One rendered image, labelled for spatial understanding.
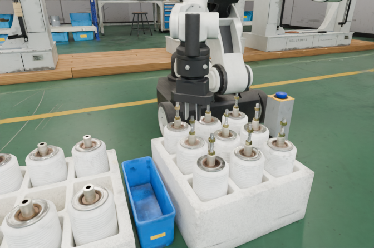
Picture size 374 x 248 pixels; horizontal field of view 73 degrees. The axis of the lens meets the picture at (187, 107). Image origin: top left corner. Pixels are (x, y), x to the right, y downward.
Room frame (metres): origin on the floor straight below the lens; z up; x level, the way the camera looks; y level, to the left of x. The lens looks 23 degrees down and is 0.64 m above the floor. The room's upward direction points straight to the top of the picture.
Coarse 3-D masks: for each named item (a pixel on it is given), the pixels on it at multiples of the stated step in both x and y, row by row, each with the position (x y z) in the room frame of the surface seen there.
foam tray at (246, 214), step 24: (168, 168) 0.64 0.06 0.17; (168, 192) 0.65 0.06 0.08; (192, 192) 0.53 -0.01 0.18; (240, 192) 0.53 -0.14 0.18; (264, 192) 0.54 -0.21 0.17; (288, 192) 0.58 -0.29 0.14; (192, 216) 0.48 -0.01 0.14; (216, 216) 0.48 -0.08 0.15; (240, 216) 0.51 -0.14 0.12; (264, 216) 0.55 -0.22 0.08; (288, 216) 0.59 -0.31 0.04; (192, 240) 0.48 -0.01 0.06; (216, 240) 0.48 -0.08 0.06; (240, 240) 0.52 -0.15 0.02
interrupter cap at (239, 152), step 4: (236, 148) 0.63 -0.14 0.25; (240, 148) 0.63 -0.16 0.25; (252, 148) 0.63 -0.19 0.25; (256, 148) 0.63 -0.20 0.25; (236, 152) 0.61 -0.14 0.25; (240, 152) 0.61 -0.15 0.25; (252, 152) 0.61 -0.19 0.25; (256, 152) 0.61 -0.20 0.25; (260, 152) 0.61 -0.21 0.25; (236, 156) 0.59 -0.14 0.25; (240, 156) 0.59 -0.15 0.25; (244, 156) 0.59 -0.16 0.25; (248, 156) 0.59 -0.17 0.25; (252, 156) 0.59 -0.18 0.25; (256, 156) 0.59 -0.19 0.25; (260, 156) 0.59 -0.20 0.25; (244, 160) 0.57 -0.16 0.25; (248, 160) 0.57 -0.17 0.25; (252, 160) 0.57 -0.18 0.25; (256, 160) 0.57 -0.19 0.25
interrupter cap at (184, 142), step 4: (188, 136) 0.70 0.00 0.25; (196, 136) 0.70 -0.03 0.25; (180, 140) 0.68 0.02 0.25; (184, 140) 0.68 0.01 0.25; (188, 140) 0.68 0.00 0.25; (196, 140) 0.68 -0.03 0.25; (200, 140) 0.68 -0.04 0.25; (180, 144) 0.65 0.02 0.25; (184, 144) 0.65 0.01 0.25; (188, 144) 0.66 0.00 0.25; (196, 144) 0.66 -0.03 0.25; (200, 144) 0.65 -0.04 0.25; (188, 148) 0.63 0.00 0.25; (192, 148) 0.63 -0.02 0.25; (196, 148) 0.63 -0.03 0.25
